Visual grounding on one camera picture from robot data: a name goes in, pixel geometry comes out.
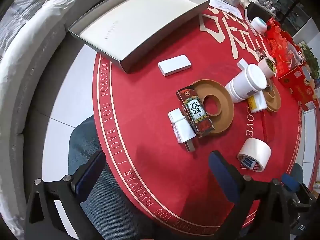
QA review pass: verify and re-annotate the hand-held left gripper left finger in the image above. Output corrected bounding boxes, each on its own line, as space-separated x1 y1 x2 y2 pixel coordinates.
24 150 107 240

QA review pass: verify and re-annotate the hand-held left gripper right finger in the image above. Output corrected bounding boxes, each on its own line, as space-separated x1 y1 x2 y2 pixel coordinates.
209 151 295 240

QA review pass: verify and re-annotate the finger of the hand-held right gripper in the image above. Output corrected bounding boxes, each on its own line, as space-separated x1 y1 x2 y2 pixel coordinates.
280 172 312 205

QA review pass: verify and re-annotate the wide white tape roll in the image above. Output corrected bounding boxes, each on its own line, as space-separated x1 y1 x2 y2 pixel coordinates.
237 138 272 173

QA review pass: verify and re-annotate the brown ring-shaped disc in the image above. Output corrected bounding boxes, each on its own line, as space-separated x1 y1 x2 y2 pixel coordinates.
262 81 282 112
191 79 235 137

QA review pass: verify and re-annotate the small white spray bottle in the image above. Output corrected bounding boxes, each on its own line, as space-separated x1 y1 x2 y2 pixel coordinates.
168 108 198 152

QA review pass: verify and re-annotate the red mahjong-print box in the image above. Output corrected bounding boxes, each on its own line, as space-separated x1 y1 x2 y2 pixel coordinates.
176 86 215 138

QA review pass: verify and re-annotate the large white bottle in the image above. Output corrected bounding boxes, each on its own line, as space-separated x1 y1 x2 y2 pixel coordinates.
225 64 267 103

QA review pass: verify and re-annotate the shallow grey box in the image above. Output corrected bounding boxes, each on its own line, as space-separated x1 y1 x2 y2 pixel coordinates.
67 0 211 74

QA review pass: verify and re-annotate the person's right leg in jeans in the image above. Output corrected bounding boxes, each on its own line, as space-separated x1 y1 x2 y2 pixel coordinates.
287 162 304 183

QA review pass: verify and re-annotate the person's leg in jeans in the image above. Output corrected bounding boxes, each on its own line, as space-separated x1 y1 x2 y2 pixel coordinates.
287 162 304 183
68 116 160 240

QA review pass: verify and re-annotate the person's left leg in jeans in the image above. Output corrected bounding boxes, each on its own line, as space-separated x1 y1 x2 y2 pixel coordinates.
68 116 160 240

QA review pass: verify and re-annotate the small white and yellow box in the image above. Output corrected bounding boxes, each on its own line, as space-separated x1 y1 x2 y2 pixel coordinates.
247 91 267 113

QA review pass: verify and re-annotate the green potted plant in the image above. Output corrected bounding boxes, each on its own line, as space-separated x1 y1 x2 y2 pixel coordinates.
300 41 320 80

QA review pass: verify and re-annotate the red cardboard carton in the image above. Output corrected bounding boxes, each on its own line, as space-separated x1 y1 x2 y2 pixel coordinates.
265 17 318 110

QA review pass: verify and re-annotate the sofa with grey cover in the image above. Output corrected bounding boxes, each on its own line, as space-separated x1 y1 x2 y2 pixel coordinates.
0 0 120 230

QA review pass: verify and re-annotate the white cream jar teal band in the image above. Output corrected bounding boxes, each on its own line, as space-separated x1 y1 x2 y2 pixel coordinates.
251 17 267 33

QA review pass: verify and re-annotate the black box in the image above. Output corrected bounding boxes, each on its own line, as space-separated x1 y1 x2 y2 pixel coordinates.
246 2 275 22

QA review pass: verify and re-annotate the white paper napkin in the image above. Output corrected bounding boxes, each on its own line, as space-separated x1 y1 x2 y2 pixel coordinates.
207 0 244 19

